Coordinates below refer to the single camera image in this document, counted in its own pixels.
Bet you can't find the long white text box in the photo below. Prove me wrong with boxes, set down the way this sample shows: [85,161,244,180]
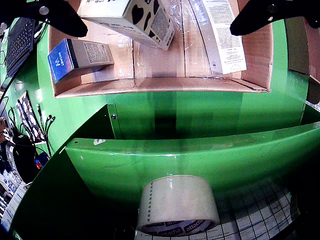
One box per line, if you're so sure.
[189,0,248,75]

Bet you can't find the grid printed paper sheet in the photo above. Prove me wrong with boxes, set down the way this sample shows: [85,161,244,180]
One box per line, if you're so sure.
[134,189,301,240]

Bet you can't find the black board with white dots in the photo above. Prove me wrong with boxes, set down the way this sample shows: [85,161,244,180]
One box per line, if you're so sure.
[15,90,47,145]

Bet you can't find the black laptop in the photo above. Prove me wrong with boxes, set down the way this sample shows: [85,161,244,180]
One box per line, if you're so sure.
[0,16,38,91]

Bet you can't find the blue W cube box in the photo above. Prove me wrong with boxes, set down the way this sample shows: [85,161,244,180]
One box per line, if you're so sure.
[47,38,115,85]

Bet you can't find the printed paper sheets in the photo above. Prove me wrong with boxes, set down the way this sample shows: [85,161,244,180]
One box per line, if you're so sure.
[0,183,30,232]

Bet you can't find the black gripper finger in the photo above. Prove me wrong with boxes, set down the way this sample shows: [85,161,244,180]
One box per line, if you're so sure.
[229,0,320,37]
[0,0,89,38]

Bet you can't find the open cardboard box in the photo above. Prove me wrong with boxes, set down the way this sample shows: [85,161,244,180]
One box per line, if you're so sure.
[284,17,320,105]

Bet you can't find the black multi head cable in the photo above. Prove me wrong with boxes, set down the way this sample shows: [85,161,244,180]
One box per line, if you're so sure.
[36,103,56,158]

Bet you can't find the black bag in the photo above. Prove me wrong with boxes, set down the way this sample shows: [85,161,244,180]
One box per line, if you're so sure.
[12,136,43,185]

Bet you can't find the cow print hand cream box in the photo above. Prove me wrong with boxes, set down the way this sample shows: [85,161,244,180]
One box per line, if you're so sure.
[76,0,176,52]

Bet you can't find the green metal cabinet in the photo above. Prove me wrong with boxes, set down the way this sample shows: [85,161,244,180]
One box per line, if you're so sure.
[9,92,320,240]

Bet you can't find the large cardboard tray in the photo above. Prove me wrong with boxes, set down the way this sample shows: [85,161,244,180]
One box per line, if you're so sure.
[47,0,275,99]

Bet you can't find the clear packing tape roll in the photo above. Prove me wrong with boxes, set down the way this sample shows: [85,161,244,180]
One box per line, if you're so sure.
[136,174,221,237]

